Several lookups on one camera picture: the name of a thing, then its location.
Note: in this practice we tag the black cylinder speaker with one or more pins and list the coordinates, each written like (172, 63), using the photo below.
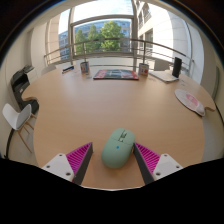
(177, 67)

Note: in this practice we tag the white chair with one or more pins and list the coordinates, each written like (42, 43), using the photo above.
(15, 117)
(48, 69)
(161, 64)

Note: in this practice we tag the metal balcony railing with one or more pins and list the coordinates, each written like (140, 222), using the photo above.
(110, 39)

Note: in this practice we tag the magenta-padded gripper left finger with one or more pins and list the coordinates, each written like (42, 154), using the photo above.
(63, 165)

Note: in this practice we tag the colourful drink can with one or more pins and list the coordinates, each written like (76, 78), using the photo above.
(84, 68)

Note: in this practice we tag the round white pink mouse pad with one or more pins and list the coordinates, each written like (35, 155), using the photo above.
(188, 99)

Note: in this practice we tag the mint green computer mouse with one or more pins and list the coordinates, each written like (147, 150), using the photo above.
(116, 151)

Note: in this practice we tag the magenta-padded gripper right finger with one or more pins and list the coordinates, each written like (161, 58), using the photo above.
(163, 165)

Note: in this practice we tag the light blue illustrated magazine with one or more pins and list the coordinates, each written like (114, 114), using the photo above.
(163, 76)

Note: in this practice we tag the small potted plant mug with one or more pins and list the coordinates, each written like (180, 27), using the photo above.
(143, 70)

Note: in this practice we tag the black printer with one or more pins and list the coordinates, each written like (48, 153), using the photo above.
(20, 85)

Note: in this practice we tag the red cover magazine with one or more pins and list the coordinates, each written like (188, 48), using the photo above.
(115, 74)

